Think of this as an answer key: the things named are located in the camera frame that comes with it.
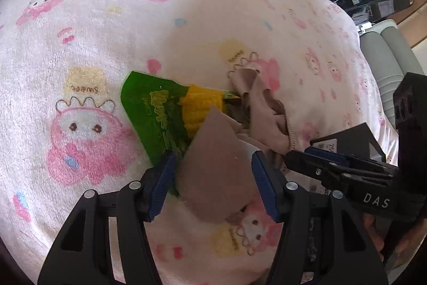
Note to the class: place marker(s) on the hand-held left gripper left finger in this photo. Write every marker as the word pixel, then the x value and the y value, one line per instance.
pixel 161 184

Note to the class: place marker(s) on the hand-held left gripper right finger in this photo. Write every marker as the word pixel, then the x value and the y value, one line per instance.
pixel 265 184

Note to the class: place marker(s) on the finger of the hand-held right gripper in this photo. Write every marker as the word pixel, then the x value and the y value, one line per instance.
pixel 310 164
pixel 325 154

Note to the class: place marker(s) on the beige fabric garment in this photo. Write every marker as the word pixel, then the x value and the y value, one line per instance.
pixel 213 164

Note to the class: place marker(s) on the green corn snack packet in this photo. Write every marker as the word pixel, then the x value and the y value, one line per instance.
pixel 146 104

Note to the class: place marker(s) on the person's right hand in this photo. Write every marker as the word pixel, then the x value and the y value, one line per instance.
pixel 373 231

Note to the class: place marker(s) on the pink printed blanket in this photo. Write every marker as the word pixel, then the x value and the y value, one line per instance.
pixel 100 21

